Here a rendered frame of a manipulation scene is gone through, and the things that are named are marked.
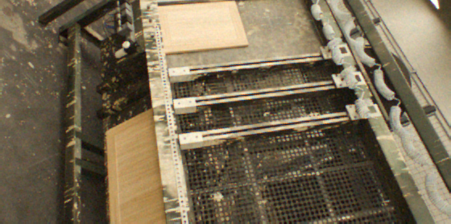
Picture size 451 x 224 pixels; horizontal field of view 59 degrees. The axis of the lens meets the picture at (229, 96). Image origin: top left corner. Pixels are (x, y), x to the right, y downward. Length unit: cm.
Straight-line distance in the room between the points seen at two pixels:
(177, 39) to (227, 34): 35
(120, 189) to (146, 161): 24
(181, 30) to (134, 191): 110
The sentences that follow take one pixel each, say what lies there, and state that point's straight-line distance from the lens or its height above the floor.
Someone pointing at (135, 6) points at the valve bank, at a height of 77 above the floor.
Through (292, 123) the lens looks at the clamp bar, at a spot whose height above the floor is 147.
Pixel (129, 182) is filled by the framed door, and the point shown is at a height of 41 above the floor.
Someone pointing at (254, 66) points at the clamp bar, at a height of 137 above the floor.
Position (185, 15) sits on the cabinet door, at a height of 104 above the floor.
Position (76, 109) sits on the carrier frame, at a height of 18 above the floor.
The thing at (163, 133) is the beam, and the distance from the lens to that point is 224.
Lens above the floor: 188
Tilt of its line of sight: 17 degrees down
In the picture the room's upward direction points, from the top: 64 degrees clockwise
